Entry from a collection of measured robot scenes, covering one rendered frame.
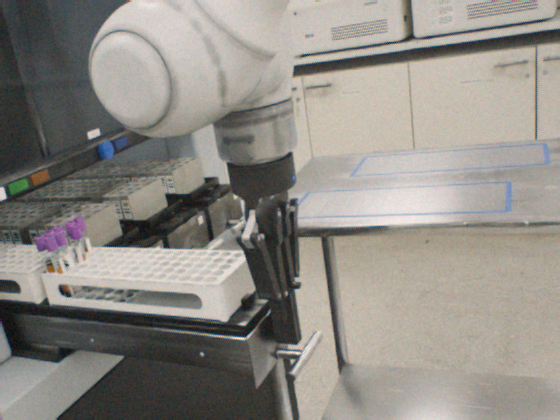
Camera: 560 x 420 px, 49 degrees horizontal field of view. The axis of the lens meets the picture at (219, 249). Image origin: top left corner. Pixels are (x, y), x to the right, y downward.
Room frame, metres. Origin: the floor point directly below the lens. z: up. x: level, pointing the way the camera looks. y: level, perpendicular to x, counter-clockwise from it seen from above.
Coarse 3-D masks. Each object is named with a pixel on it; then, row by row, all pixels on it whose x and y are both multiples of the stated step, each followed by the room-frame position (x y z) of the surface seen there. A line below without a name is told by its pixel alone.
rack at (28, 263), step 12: (0, 252) 0.95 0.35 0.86; (12, 252) 0.95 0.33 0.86; (24, 252) 0.93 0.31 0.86; (36, 252) 0.92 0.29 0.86; (72, 252) 0.90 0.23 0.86; (0, 264) 0.89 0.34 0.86; (12, 264) 0.88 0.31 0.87; (24, 264) 0.87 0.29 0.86; (36, 264) 0.87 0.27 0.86; (0, 276) 0.86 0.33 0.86; (12, 276) 0.84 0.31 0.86; (24, 276) 0.83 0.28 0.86; (36, 276) 0.83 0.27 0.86; (0, 288) 0.94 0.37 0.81; (12, 288) 0.93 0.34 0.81; (24, 288) 0.83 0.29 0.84; (36, 288) 0.83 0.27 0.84; (24, 300) 0.84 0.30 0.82; (36, 300) 0.82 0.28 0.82
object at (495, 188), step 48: (480, 144) 1.19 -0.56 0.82; (528, 144) 1.13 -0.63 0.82; (288, 192) 1.12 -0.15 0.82; (336, 192) 1.06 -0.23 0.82; (384, 192) 1.01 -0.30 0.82; (432, 192) 0.96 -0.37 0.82; (480, 192) 0.91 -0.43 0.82; (528, 192) 0.87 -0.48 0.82; (336, 288) 1.33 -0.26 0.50; (336, 336) 1.34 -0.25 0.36; (336, 384) 1.25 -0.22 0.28; (384, 384) 1.22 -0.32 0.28; (432, 384) 1.18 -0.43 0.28; (480, 384) 1.15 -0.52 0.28; (528, 384) 1.11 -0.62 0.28
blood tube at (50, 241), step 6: (48, 240) 0.79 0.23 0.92; (54, 240) 0.80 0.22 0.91; (48, 246) 0.79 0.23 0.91; (54, 246) 0.79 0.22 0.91; (54, 252) 0.79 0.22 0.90; (54, 258) 0.79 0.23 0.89; (60, 258) 0.80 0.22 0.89; (54, 264) 0.80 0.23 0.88; (60, 264) 0.80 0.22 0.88; (60, 270) 0.79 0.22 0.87; (66, 288) 0.80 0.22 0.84; (66, 294) 0.80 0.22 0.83; (72, 294) 0.80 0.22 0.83
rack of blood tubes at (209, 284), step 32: (96, 256) 0.85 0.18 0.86; (128, 256) 0.82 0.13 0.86; (160, 256) 0.79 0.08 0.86; (192, 256) 0.76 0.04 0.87; (224, 256) 0.75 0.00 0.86; (96, 288) 0.81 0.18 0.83; (128, 288) 0.78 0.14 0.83; (160, 288) 0.70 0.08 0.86; (192, 288) 0.67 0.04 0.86; (224, 288) 0.66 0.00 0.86; (224, 320) 0.65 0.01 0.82
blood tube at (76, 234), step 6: (72, 228) 0.83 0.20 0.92; (78, 228) 0.83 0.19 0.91; (72, 234) 0.83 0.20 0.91; (78, 234) 0.83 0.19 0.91; (78, 240) 0.83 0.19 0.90; (78, 246) 0.83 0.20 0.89; (84, 246) 0.84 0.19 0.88; (78, 252) 0.83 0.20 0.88; (84, 252) 0.83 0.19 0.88; (78, 258) 0.83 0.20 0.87; (84, 258) 0.83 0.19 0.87
